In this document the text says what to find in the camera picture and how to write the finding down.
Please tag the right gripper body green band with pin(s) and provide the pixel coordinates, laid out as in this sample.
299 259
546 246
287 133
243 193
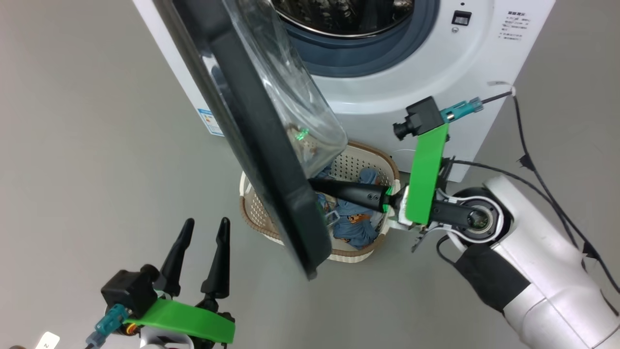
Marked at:
426 179

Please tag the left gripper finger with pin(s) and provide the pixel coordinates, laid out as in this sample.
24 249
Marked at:
219 266
175 264

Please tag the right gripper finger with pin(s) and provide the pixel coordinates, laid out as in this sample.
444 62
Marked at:
365 201
358 189

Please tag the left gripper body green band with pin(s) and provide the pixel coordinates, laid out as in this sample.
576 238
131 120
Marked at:
184 317

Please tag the blue printed garment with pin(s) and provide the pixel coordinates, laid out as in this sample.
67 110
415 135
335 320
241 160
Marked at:
356 228

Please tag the black-rimmed glass washer door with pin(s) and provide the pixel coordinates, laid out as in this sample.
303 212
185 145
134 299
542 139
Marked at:
271 160

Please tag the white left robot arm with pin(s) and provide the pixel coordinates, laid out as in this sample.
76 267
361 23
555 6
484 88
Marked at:
164 341

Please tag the cream perforated laundry basket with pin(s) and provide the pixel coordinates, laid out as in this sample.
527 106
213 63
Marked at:
348 165

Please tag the white front-load washing machine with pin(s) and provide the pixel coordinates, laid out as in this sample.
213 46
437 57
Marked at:
387 97

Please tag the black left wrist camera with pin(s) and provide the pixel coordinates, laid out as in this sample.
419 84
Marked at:
128 291

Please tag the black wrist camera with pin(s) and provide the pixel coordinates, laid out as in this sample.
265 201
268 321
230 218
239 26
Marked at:
128 291
421 116

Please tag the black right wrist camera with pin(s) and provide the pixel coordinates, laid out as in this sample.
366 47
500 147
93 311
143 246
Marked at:
421 116

